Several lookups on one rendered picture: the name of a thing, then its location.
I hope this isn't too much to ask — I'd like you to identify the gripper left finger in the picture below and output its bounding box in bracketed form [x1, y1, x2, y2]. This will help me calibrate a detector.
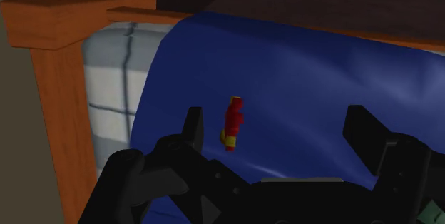
[78, 106, 252, 224]

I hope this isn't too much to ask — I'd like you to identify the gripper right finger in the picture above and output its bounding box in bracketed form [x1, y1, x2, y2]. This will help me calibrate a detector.
[342, 104, 445, 224]

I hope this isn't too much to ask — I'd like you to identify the red and yellow toy figure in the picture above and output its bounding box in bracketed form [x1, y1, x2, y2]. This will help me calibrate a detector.
[219, 95, 245, 153]

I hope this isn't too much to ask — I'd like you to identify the wooden bed with blue blanket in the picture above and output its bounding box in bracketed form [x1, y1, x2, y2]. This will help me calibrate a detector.
[0, 0, 445, 224]

